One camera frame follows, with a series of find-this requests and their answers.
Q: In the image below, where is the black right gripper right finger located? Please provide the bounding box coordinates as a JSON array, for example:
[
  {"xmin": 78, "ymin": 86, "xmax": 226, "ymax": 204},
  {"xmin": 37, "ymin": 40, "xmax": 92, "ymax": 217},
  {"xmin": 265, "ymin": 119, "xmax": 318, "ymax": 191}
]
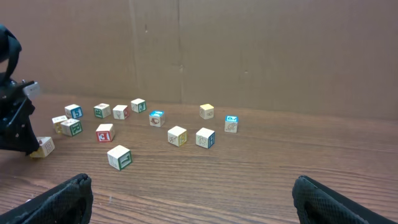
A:
[{"xmin": 292, "ymin": 175, "xmax": 397, "ymax": 224}]

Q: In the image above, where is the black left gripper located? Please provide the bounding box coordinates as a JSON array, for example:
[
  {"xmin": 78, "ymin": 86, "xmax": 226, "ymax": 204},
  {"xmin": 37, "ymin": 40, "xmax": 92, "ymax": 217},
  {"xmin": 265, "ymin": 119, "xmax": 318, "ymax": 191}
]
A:
[{"xmin": 1, "ymin": 81, "xmax": 39, "ymax": 155}]

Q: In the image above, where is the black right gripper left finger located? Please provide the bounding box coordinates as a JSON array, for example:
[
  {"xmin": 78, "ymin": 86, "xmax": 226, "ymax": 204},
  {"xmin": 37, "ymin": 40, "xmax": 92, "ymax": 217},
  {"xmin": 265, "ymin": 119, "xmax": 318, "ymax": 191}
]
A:
[{"xmin": 1, "ymin": 173, "xmax": 93, "ymax": 224}]

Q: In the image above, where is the yellow letter K block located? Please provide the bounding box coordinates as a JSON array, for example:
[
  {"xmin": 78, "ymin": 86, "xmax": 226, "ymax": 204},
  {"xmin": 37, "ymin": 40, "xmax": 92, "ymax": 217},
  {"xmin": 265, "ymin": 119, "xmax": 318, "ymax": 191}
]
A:
[{"xmin": 29, "ymin": 137, "xmax": 55, "ymax": 158}]

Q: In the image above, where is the red side L block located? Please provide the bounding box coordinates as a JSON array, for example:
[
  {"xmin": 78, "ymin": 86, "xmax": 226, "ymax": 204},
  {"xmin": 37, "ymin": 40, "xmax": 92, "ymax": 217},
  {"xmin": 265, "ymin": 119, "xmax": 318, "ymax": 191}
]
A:
[{"xmin": 107, "ymin": 145, "xmax": 132, "ymax": 170}]

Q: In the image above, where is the yellow side picture block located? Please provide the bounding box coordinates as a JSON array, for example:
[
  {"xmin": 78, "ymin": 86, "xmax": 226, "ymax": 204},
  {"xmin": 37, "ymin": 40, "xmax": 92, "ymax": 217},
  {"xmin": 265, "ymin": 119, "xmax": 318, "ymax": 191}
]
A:
[{"xmin": 52, "ymin": 115, "xmax": 68, "ymax": 134}]

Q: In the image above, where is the plain white wooden block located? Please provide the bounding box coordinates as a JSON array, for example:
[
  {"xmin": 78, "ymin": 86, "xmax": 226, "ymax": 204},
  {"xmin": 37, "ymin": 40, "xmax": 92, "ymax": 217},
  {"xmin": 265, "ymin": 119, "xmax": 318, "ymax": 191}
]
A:
[{"xmin": 60, "ymin": 118, "xmax": 83, "ymax": 137}]

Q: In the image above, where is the car picture wooden block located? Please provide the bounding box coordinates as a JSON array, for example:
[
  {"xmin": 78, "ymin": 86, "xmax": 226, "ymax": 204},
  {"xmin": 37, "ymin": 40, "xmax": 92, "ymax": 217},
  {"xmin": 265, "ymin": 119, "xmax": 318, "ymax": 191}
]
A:
[{"xmin": 65, "ymin": 104, "xmax": 83, "ymax": 119}]

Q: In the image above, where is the red letter E block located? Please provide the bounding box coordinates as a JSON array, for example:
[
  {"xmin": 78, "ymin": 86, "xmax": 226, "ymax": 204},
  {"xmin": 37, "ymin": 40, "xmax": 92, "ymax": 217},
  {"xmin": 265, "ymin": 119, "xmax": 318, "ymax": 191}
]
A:
[{"xmin": 96, "ymin": 124, "xmax": 115, "ymax": 142}]

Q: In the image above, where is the green letter B block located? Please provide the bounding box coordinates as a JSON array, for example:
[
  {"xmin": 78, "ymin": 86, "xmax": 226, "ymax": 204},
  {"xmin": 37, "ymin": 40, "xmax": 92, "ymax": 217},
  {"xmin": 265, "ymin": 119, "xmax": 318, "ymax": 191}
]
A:
[{"xmin": 93, "ymin": 103, "xmax": 111, "ymax": 119}]

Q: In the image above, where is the ice cream picture block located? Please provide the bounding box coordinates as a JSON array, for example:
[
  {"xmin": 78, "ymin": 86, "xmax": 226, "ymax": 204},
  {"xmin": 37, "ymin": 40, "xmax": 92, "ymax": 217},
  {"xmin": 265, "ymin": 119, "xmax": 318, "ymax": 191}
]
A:
[{"xmin": 113, "ymin": 105, "xmax": 129, "ymax": 119}]

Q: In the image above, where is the blue top far block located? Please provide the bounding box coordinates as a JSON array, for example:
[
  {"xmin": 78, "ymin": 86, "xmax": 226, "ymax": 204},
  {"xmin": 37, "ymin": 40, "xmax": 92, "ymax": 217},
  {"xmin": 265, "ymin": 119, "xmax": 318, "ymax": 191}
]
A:
[{"xmin": 224, "ymin": 115, "xmax": 239, "ymax": 133}]

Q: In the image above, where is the far white wooden block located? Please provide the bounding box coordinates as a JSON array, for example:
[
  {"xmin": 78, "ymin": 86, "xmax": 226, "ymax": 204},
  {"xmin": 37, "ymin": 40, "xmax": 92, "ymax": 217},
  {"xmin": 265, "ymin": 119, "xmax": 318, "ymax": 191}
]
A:
[{"xmin": 131, "ymin": 98, "xmax": 147, "ymax": 113}]

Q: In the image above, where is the blue top picture block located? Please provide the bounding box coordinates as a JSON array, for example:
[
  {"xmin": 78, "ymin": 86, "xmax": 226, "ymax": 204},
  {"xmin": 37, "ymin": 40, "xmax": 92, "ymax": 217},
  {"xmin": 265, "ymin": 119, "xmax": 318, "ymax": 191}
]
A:
[{"xmin": 149, "ymin": 111, "xmax": 165, "ymax": 127}]

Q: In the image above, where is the green side violin block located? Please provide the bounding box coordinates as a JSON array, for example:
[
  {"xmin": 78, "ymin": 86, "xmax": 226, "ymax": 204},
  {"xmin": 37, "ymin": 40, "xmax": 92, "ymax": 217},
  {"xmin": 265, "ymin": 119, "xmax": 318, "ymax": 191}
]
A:
[{"xmin": 167, "ymin": 126, "xmax": 187, "ymax": 147}]

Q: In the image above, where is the red side picture block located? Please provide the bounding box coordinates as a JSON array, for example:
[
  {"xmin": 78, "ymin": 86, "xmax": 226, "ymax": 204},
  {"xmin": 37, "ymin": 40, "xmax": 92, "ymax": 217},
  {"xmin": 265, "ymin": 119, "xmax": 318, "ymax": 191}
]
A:
[{"xmin": 196, "ymin": 128, "xmax": 215, "ymax": 149}]

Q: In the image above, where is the yellow top wooden block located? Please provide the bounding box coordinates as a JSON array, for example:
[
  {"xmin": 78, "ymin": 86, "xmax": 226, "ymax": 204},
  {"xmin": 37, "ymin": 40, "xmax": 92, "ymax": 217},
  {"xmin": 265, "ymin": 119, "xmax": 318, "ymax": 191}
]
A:
[{"xmin": 200, "ymin": 104, "xmax": 214, "ymax": 119}]

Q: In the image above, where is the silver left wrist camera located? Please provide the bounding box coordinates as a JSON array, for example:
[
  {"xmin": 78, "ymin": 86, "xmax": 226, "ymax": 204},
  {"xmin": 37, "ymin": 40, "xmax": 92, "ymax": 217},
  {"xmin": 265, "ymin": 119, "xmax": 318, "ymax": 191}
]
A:
[{"xmin": 23, "ymin": 82, "xmax": 40, "ymax": 100}]

